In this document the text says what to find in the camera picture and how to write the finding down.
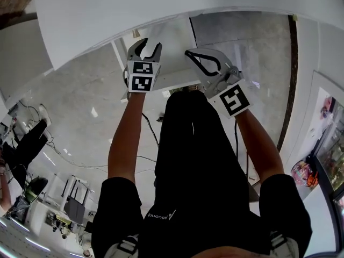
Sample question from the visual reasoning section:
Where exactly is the pink toy bag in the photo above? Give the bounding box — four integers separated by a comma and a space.
291, 161, 313, 187

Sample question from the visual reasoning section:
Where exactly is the person's left forearm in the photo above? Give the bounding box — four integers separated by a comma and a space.
107, 91, 147, 185

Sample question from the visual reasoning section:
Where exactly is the glass display case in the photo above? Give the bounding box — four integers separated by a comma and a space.
312, 87, 344, 199

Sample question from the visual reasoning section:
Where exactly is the white shelf cabinet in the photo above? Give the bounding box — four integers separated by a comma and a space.
0, 19, 55, 102

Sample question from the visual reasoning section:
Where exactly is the orange toy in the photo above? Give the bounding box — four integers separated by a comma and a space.
306, 170, 320, 190

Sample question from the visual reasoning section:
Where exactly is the person's right forearm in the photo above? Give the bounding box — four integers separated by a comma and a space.
233, 107, 286, 185

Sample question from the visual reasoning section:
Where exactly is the white drawer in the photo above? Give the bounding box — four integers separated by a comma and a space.
111, 16, 204, 103

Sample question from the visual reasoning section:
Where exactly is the person's black shirt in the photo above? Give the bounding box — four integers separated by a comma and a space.
91, 91, 313, 258

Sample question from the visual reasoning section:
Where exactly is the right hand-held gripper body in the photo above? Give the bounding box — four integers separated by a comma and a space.
203, 65, 255, 119

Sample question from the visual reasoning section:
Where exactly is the white desk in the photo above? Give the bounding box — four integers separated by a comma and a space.
33, 0, 344, 73

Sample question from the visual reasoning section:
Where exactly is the black router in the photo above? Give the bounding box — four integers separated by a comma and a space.
62, 186, 87, 225

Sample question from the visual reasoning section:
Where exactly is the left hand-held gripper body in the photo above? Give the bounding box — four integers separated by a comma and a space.
123, 60, 162, 94

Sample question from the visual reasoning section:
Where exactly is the white shoulder strap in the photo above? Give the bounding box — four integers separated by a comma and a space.
103, 233, 139, 258
268, 231, 299, 258

